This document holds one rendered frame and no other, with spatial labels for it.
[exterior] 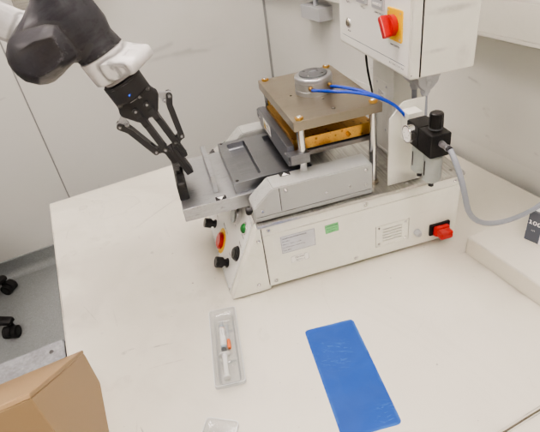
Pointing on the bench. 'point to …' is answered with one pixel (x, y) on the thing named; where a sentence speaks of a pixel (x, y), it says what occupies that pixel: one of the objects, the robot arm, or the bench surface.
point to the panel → (232, 238)
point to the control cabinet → (408, 58)
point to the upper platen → (346, 135)
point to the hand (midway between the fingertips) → (180, 159)
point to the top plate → (320, 98)
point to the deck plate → (372, 184)
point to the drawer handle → (180, 182)
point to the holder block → (252, 161)
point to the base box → (346, 236)
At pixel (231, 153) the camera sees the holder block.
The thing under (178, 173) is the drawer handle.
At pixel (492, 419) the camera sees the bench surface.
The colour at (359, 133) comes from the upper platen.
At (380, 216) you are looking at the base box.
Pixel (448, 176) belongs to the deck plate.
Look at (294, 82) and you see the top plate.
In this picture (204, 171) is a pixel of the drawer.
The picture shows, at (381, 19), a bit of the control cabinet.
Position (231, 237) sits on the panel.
